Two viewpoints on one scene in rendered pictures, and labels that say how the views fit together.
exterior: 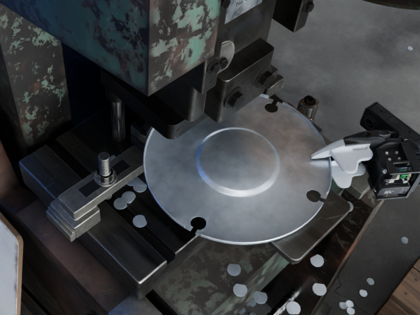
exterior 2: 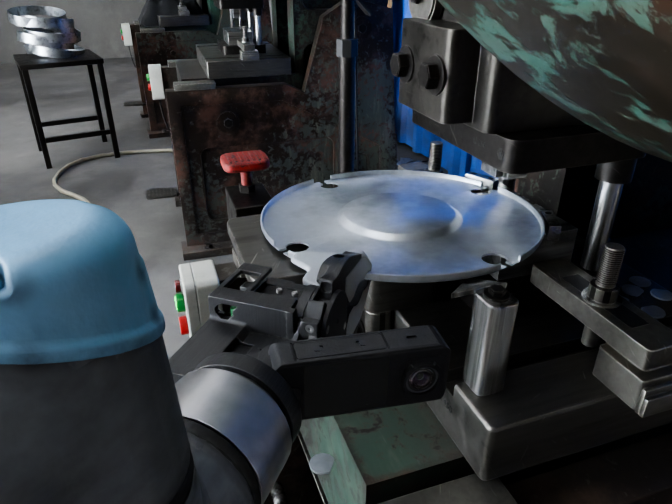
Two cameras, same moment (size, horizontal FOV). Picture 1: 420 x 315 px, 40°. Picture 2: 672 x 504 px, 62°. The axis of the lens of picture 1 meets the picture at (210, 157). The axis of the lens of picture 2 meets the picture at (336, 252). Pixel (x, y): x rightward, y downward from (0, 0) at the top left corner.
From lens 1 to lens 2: 105 cm
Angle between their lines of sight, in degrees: 86
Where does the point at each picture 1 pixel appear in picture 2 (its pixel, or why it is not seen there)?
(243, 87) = (416, 60)
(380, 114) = (403, 331)
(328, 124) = not seen: outside the picture
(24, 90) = not seen: hidden behind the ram
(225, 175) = (376, 200)
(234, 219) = (316, 199)
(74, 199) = (413, 166)
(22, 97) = not seen: hidden behind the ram
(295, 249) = (241, 223)
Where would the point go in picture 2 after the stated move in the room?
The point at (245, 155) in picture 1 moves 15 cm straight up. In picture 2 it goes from (400, 215) to (409, 63)
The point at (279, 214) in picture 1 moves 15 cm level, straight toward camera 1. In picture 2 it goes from (295, 220) to (217, 182)
